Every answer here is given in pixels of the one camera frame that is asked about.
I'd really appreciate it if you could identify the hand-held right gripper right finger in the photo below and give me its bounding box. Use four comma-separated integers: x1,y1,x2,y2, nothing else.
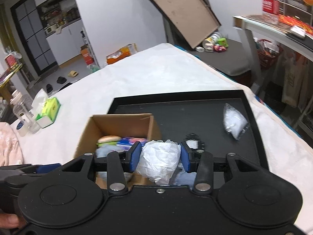
180,141,269,194

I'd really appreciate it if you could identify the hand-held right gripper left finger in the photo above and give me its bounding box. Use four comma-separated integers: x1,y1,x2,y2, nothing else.
60,141,143,194

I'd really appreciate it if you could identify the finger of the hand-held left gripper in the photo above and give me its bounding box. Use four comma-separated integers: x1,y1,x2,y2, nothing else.
15,163,61,177

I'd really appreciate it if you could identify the colourful snack packet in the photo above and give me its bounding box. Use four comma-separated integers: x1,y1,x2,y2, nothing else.
117,137,149,150

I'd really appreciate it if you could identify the black toy with white screen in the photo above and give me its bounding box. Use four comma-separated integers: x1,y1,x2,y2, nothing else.
182,133,206,151

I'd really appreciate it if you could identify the white plastic bag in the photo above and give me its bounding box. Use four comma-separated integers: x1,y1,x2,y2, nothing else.
136,139,181,186

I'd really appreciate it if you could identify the grey-blue plush toy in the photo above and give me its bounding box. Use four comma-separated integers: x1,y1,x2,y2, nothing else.
95,145,130,158

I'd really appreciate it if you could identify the burger plush toy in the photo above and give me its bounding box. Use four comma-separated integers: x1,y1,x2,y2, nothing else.
97,135,121,145

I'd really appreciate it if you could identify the black tray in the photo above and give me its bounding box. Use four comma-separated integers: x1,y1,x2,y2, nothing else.
106,90,269,186

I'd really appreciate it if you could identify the brown cardboard box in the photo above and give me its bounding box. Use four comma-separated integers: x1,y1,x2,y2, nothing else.
75,113,162,189

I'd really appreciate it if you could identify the clear bag of white filling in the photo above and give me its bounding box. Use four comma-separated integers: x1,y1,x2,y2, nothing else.
223,103,250,140

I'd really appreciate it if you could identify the person's left hand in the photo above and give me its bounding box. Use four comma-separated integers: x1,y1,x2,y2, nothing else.
0,213,26,230

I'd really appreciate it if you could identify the pink blanket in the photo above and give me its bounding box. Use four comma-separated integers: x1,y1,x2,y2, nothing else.
0,122,23,167

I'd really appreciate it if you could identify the white tape roll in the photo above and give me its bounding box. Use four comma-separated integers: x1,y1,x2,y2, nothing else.
15,119,31,137

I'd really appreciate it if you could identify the green tissue box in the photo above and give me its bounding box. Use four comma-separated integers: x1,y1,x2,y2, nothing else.
32,89,61,129

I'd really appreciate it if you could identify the clear water bottle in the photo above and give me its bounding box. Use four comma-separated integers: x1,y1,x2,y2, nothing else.
10,89,41,135

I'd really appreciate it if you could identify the orange paper bag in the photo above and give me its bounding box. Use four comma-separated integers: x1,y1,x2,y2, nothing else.
106,51,130,65

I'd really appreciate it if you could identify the round side table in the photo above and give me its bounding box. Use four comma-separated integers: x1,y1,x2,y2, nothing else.
0,64,23,89

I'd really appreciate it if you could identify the yellow cardboard box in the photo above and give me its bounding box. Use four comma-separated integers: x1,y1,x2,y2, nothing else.
120,43,138,54

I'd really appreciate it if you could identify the orange cardboard box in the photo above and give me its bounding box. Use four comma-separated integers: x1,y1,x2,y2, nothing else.
80,44,94,66

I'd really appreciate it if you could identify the white canister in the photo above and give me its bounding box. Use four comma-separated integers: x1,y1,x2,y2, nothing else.
202,32,220,51

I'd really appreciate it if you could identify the white kitchen cabinet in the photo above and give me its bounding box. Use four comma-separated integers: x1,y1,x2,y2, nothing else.
45,18,85,66

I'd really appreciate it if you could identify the red basket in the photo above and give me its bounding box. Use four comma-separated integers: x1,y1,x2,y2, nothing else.
255,39,282,70

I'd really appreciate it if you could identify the black-framed glass door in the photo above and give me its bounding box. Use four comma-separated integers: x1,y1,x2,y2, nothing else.
10,0,59,75

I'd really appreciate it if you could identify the beige tote bag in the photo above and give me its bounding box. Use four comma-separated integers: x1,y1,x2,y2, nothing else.
281,51,311,108

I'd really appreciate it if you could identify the black-framed brown tray lid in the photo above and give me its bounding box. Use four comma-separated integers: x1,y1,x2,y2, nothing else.
146,0,222,49

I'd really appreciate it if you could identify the white remote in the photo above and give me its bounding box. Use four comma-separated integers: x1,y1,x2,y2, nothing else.
290,26,307,38

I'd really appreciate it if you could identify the long red box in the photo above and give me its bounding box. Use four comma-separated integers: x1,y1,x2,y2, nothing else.
277,13,313,33

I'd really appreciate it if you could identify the large red-label water bottle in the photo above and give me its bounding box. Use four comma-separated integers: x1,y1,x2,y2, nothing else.
261,0,280,21

